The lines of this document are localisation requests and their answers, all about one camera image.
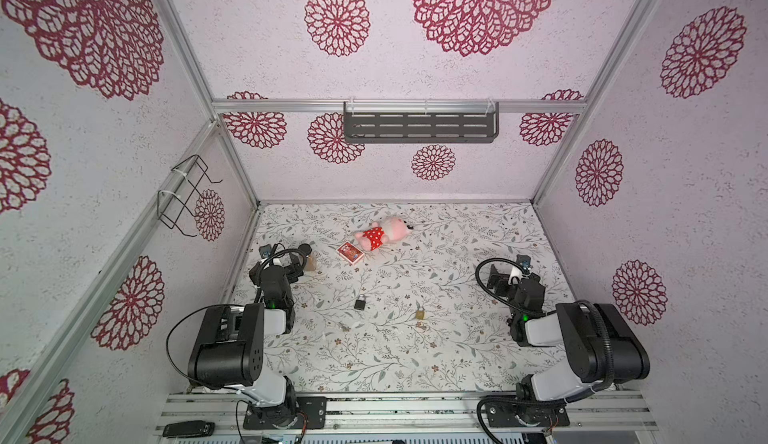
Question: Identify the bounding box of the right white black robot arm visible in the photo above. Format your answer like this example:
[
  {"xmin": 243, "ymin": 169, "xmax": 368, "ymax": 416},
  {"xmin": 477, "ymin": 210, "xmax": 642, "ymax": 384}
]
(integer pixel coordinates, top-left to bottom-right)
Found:
[{"xmin": 474, "ymin": 254, "xmax": 650, "ymax": 442}]

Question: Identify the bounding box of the black padlock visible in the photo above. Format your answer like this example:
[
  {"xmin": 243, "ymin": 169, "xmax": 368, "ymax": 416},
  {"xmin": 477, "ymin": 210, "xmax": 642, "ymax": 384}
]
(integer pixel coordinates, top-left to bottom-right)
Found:
[{"xmin": 354, "ymin": 295, "xmax": 366, "ymax": 311}]

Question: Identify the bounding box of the brown spice jar black lid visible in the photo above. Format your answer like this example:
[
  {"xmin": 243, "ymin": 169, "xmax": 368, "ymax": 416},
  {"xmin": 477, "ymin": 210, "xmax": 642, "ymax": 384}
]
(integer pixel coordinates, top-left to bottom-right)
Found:
[{"xmin": 298, "ymin": 243, "xmax": 317, "ymax": 272}]

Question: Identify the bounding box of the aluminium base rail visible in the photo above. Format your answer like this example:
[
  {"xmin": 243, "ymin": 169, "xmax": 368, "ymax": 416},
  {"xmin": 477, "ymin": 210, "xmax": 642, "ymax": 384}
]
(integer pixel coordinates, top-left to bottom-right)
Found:
[{"xmin": 151, "ymin": 390, "xmax": 658, "ymax": 442}]

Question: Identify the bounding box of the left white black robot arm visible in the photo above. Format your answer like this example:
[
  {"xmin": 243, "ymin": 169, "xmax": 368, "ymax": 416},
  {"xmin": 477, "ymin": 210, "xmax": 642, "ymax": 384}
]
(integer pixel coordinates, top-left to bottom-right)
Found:
[{"xmin": 168, "ymin": 243, "xmax": 312, "ymax": 428}]

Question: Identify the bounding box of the pink plush pig toy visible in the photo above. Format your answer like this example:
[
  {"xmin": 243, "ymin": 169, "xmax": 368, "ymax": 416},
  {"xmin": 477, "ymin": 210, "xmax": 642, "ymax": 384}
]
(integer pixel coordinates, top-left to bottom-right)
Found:
[{"xmin": 354, "ymin": 217, "xmax": 414, "ymax": 252}]

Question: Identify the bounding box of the black remote device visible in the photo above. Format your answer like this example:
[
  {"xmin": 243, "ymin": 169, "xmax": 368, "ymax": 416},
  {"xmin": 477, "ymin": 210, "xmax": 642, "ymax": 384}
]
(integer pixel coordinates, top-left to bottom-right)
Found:
[{"xmin": 162, "ymin": 420, "xmax": 215, "ymax": 438}]

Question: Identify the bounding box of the black wire wall rack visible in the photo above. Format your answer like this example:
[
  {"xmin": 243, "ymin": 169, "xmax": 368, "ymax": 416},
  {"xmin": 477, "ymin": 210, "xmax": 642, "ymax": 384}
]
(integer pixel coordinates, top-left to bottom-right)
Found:
[{"xmin": 155, "ymin": 154, "xmax": 225, "ymax": 241}]

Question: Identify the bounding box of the red playing card box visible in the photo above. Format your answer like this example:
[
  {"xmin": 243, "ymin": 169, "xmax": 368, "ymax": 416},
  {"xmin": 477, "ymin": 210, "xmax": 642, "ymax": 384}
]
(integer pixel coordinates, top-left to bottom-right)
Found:
[{"xmin": 337, "ymin": 242, "xmax": 365, "ymax": 265}]

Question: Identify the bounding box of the grey wall shelf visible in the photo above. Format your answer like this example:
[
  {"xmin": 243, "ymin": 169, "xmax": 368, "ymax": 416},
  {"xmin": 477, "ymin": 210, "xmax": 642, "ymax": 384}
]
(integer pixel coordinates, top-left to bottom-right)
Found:
[{"xmin": 342, "ymin": 102, "xmax": 499, "ymax": 144}]

